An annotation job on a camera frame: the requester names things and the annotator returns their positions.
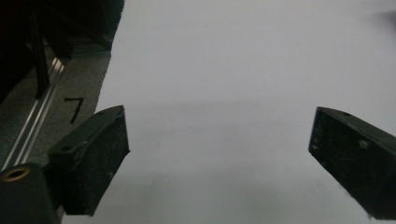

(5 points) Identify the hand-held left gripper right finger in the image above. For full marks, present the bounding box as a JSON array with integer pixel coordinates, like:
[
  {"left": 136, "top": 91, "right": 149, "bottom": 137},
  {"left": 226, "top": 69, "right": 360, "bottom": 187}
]
[{"left": 307, "top": 105, "right": 396, "bottom": 221}]

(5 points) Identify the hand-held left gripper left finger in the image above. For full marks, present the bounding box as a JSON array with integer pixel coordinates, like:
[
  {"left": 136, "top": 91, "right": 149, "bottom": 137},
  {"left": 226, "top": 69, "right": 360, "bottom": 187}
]
[{"left": 43, "top": 105, "right": 131, "bottom": 217}]

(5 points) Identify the black tape mark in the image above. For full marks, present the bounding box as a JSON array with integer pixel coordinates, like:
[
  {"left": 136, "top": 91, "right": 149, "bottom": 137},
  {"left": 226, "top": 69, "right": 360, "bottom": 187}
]
[{"left": 64, "top": 97, "right": 85, "bottom": 125}]

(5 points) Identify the black metal stand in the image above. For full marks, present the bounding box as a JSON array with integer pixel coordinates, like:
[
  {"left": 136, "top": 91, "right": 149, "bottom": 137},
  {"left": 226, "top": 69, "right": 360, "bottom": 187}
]
[{"left": 29, "top": 12, "right": 75, "bottom": 100}]

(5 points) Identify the aluminium frame rail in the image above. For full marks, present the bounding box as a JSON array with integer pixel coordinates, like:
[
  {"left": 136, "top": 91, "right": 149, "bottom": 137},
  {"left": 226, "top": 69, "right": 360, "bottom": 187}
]
[{"left": 0, "top": 57, "right": 66, "bottom": 172}]

